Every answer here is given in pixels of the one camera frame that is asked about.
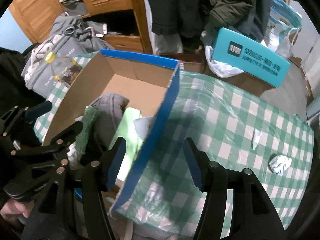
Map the green sparkly scouring cloth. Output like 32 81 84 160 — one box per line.
74 106 100 154

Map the small white tissue piece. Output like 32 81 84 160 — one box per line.
252 128 262 151

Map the grey sock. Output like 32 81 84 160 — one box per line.
133 116 155 140

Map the person's left hand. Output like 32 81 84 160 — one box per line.
1 199 34 226

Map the light green cloth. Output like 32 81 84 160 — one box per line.
108 107 144 182

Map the yellow cap plastic bottle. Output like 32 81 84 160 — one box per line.
45 52 82 88

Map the green white checkered tablecloth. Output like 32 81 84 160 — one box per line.
34 69 314 236

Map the grey knit garment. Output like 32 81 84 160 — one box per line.
91 93 129 148

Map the grey hoodie pile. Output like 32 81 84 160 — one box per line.
22 13 114 97

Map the blue brown cardboard box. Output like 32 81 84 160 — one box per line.
43 50 180 214

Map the teal shoe box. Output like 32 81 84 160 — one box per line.
212 28 290 88

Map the wooden louvered cabinet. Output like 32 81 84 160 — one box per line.
8 0 152 54

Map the dark hanging jacket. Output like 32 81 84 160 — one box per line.
148 0 271 42

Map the clear blue plastic bag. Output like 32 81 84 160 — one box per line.
264 0 302 59

